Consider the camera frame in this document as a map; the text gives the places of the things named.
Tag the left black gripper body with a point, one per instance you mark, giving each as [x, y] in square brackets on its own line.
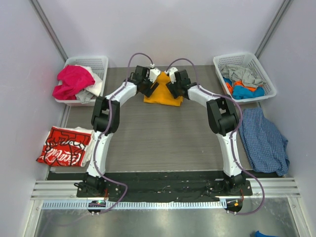
[149, 87]

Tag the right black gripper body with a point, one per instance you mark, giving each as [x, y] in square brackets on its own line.
[173, 88]

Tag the orange yellow t shirt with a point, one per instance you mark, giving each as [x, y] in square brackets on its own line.
[162, 95]

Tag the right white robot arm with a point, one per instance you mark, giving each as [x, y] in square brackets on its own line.
[222, 119]

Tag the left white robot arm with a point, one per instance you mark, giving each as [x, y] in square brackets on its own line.
[105, 121]

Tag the left white plastic basket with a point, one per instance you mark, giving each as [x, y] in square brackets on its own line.
[98, 65]

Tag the white plastic basket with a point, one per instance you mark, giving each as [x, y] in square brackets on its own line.
[245, 59]
[98, 65]

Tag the grey t shirt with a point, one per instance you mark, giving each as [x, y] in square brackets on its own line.
[238, 73]

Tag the white grey garment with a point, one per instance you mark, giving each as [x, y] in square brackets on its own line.
[86, 95]

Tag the blue t shirt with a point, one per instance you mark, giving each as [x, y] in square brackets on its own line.
[239, 91]

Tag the right white plastic basket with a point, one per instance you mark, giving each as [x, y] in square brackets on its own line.
[245, 59]

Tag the pink t shirt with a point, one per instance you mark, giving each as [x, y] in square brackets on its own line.
[73, 80]

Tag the red white printed t shirt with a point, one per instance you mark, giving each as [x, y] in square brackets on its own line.
[68, 147]

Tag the blue checkered shirt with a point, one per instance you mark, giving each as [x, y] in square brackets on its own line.
[264, 145]

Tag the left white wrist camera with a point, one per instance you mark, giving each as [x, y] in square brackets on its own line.
[154, 72]

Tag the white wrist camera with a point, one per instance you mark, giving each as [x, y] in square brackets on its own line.
[171, 74]
[154, 72]

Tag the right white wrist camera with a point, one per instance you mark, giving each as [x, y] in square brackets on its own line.
[171, 74]

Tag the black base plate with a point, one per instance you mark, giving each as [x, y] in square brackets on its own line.
[164, 186]

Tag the white slotted cable duct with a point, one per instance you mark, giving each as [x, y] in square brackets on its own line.
[98, 204]

